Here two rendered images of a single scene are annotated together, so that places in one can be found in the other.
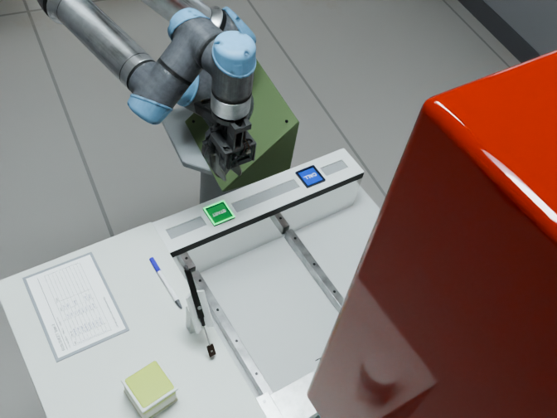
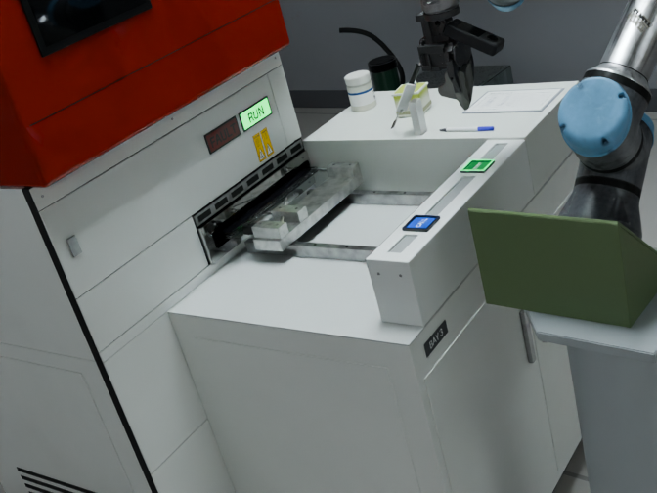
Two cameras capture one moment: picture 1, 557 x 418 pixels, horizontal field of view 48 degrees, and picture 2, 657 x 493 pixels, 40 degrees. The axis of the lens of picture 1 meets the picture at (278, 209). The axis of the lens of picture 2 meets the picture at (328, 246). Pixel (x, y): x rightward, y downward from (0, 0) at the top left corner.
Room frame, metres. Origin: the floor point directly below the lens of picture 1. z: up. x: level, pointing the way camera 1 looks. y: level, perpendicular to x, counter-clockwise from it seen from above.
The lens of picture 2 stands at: (2.59, -0.51, 1.71)
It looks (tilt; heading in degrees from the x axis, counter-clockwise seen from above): 25 degrees down; 171
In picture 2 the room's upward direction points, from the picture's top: 16 degrees counter-clockwise
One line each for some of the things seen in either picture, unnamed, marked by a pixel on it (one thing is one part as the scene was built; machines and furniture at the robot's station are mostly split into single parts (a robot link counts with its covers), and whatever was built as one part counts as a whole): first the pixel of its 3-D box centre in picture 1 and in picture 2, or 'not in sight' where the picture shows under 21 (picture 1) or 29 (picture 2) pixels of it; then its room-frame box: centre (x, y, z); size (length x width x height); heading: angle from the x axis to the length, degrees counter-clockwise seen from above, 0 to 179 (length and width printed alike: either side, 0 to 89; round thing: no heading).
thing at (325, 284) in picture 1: (343, 308); (332, 250); (0.77, -0.20, 0.84); 0.50 x 0.02 x 0.03; 40
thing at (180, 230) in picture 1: (261, 212); (458, 224); (0.96, 0.04, 0.89); 0.55 x 0.09 x 0.14; 130
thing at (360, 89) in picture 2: not in sight; (360, 91); (0.25, 0.08, 1.01); 0.07 x 0.07 x 0.10
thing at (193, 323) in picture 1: (198, 318); (410, 108); (0.57, 0.11, 1.03); 0.06 x 0.04 x 0.13; 40
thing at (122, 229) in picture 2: not in sight; (196, 189); (0.60, -0.44, 1.02); 0.81 x 0.03 x 0.40; 130
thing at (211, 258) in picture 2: not in sight; (260, 203); (0.49, -0.29, 0.89); 0.44 x 0.02 x 0.10; 130
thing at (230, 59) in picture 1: (232, 66); not in sight; (0.87, 0.13, 1.41); 0.09 x 0.08 x 0.11; 49
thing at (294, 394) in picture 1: (334, 381); (310, 209); (0.57, -0.19, 0.87); 0.36 x 0.08 x 0.03; 130
